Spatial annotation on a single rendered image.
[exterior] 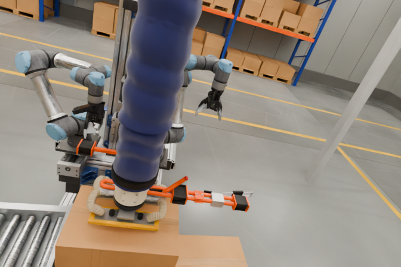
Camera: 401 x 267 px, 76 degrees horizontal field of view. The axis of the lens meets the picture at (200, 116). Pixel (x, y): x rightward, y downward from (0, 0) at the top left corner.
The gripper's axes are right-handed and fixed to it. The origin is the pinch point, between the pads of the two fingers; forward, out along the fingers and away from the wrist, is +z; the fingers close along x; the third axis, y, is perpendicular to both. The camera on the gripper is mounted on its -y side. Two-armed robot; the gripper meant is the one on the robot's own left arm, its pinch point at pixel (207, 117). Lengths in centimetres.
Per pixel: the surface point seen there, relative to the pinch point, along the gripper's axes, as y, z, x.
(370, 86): -156, -12, 224
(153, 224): 42, 44, -19
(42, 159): -110, 152, -141
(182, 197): 33.1, 31.4, -6.8
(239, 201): 30, 31, 25
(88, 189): 13, 58, -59
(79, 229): 39, 58, -55
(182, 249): 16, 98, 9
